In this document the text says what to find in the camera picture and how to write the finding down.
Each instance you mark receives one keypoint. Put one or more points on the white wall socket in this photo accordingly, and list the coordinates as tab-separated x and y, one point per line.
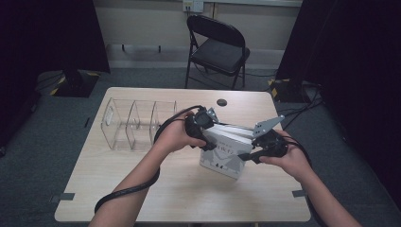
193	5

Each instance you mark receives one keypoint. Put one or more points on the person's left hand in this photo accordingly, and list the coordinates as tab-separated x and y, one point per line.
173	135

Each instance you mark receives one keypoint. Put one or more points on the grey tape strip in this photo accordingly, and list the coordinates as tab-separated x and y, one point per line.
63	197
299	193

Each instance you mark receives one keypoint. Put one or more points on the person's right hand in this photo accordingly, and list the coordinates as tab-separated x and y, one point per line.
294	157

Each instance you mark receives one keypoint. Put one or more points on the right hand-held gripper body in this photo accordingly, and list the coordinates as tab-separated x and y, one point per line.
272	143

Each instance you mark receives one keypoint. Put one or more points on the black marker strip on floor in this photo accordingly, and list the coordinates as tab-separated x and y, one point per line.
86	122

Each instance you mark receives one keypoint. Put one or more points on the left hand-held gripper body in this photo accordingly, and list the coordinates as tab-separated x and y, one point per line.
201	119

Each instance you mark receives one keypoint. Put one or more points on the clear acrylic book rack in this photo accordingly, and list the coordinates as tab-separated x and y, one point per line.
132	126

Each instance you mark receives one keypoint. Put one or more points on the black folding chair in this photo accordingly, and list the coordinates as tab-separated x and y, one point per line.
220	53

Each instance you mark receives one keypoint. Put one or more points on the stand base with striped tape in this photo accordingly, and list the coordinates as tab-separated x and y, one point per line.
77	85
285	91

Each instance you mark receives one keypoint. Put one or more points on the black curtain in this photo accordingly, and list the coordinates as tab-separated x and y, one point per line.
47	41
353	63

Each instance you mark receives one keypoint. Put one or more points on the white book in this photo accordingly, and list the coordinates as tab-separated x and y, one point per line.
223	154

